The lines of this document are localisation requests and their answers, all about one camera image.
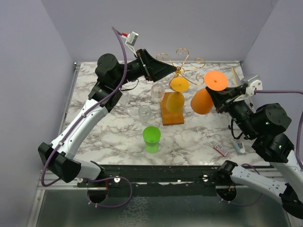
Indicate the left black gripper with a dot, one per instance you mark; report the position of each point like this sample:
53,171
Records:
154,69

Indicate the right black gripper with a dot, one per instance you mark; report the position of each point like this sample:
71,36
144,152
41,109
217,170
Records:
219,98

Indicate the clear wine glass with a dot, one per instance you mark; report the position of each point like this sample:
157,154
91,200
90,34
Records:
157,92
125,101

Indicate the orange plastic wine glass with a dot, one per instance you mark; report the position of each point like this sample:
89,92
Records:
202,102

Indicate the yellow plastic wine glass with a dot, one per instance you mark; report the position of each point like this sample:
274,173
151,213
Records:
176,100

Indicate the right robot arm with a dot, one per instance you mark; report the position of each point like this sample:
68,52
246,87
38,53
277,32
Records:
266,127

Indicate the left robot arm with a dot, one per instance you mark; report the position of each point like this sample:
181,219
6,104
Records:
58,155

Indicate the green plastic wine glass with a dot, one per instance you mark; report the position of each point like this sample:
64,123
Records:
151,137

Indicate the black marker pen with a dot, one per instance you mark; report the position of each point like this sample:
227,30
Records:
229,125

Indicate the clear glass tumbler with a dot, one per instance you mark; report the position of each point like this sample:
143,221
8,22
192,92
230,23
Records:
145,114

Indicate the red white small box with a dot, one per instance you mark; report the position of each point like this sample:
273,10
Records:
221,149

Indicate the blue white small object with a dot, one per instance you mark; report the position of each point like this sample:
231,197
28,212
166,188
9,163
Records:
239,147

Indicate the gold wire wine glass rack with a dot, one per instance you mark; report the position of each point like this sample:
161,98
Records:
169,118

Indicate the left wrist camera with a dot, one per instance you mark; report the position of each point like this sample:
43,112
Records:
130,38

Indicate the black mounting rail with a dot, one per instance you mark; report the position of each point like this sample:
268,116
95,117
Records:
154,181

